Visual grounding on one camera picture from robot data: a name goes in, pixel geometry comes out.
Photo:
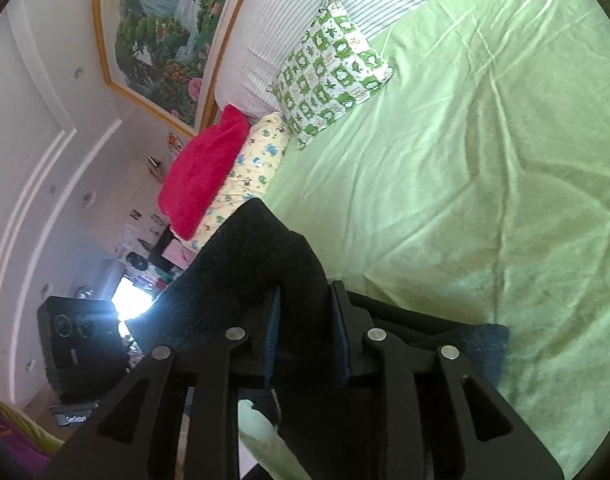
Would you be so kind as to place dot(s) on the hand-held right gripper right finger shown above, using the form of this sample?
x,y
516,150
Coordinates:
x,y
342,340

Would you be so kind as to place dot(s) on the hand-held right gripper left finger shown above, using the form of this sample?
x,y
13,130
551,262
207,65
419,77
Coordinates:
x,y
273,345

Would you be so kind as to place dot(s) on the black pants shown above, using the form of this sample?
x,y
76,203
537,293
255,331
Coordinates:
x,y
255,255

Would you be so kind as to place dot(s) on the yellow cartoon print pillow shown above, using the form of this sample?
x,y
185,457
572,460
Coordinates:
x,y
250,170

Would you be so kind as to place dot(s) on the red fluffy towel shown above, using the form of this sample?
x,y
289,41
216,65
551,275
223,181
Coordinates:
x,y
205,175

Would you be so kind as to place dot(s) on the black speaker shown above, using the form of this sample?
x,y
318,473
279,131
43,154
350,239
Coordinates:
x,y
80,355

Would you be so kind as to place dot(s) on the green bed sheet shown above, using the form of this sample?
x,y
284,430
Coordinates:
x,y
485,185

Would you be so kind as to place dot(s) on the yellow-green cloth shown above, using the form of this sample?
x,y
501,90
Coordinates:
x,y
37,435

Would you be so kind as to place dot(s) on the green frog print pillow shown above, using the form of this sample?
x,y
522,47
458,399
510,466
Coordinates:
x,y
330,72

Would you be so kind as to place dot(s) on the purple cloth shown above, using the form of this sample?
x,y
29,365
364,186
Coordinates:
x,y
15,452

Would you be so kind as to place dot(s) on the framed landscape painting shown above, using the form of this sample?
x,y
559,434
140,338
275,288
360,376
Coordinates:
x,y
160,30

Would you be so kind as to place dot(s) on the white striped headboard cushion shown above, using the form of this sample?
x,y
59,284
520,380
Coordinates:
x,y
305,5

